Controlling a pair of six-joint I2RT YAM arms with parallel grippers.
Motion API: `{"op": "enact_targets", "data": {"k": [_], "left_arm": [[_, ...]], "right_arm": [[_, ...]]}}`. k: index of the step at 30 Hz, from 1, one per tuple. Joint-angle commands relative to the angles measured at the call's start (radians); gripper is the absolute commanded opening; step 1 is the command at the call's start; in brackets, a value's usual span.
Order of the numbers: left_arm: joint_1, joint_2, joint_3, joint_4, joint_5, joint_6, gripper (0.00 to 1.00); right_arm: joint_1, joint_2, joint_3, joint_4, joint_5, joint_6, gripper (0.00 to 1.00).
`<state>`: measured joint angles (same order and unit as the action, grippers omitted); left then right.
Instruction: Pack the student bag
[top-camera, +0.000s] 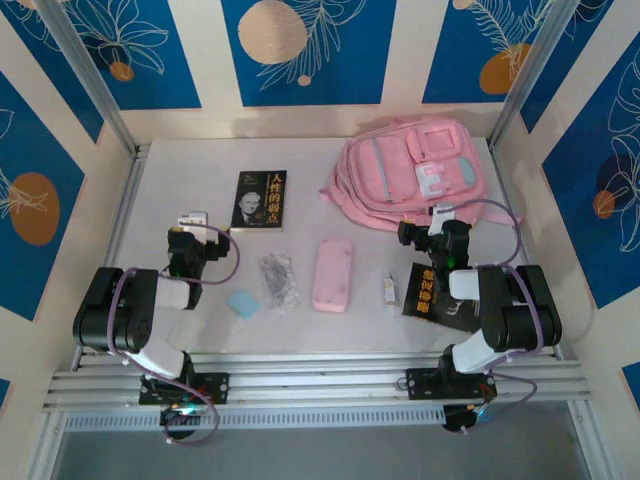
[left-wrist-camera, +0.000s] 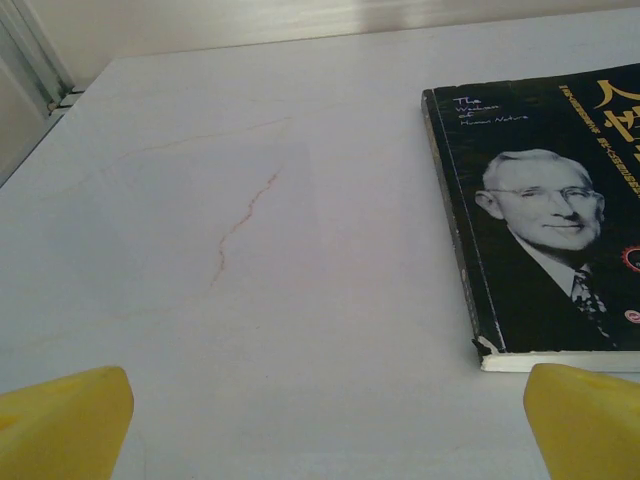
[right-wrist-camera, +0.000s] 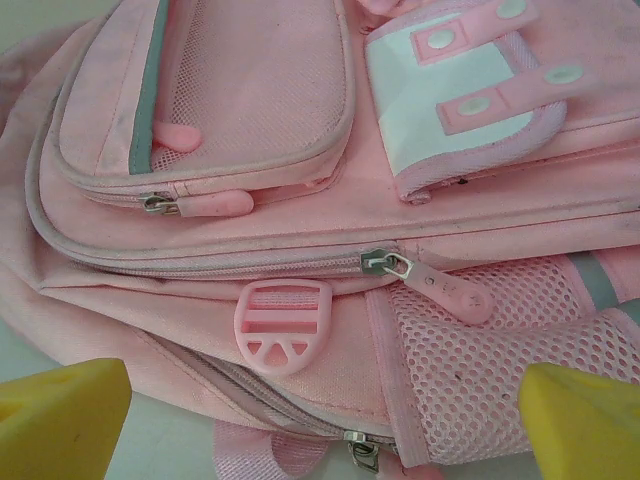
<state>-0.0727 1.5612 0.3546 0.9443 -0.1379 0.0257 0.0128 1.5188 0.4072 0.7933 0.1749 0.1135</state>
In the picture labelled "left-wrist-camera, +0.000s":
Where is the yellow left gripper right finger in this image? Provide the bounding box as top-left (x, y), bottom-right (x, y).
top-left (522, 363), bottom-right (640, 480)

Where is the black paperback book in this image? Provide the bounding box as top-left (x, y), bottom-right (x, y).
top-left (421, 63), bottom-right (640, 374)

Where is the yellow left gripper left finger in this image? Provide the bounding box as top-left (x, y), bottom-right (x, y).
top-left (0, 366), bottom-right (135, 480)

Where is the aluminium table frame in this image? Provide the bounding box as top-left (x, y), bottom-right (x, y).
top-left (0, 0), bottom-right (86, 186)

